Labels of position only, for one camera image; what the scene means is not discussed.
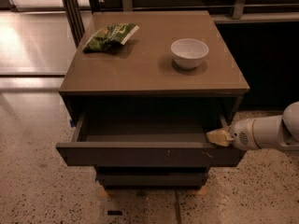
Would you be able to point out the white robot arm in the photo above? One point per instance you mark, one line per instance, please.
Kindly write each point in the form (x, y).
(280, 132)

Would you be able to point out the drawer dark brown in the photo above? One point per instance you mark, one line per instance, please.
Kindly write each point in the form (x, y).
(147, 140)
(151, 177)

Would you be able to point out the brown drawer cabinet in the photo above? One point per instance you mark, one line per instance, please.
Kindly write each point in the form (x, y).
(142, 76)

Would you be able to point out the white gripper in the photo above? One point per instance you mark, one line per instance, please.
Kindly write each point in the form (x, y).
(241, 136)

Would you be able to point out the green chip bag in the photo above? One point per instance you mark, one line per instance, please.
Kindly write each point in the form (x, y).
(108, 36)

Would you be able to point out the white bowl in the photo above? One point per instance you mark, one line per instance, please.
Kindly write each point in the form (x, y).
(189, 53)

